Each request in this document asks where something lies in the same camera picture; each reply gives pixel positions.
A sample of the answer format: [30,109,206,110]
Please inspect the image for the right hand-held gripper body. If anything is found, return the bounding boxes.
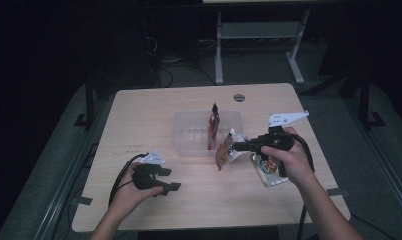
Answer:
[251,110,310,178]

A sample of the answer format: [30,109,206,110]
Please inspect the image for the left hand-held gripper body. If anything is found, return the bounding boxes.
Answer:
[131,149,167,191]

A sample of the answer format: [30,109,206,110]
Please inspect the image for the red-brown snack packet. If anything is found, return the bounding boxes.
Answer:
[215,128,249,172]

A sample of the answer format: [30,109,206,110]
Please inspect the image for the black red snack packet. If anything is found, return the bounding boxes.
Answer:
[207,102,221,151]

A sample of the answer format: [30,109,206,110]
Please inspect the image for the clear plastic container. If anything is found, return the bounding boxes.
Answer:
[172,110,245,158]

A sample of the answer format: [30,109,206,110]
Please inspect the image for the person's right hand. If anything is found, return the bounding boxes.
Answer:
[260,126,316,186]

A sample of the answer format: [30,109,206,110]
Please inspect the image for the person's left hand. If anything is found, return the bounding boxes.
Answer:
[109,162,165,218]

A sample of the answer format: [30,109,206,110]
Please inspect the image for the black metal stand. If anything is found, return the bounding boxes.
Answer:
[357,70,387,130]
[73,74,97,130]

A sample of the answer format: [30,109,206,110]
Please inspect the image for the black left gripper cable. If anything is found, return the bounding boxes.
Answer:
[107,152,149,208]

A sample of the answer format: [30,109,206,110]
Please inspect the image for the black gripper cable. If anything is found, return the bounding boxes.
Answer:
[290,132,317,240]
[107,152,149,208]

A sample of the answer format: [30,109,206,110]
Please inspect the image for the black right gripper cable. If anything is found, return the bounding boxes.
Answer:
[290,132,317,240]

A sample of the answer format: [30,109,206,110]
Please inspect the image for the black floor cables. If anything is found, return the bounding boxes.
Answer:
[145,34,218,88]

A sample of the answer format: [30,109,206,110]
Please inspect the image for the white desk frame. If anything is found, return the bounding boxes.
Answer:
[202,0,312,86]

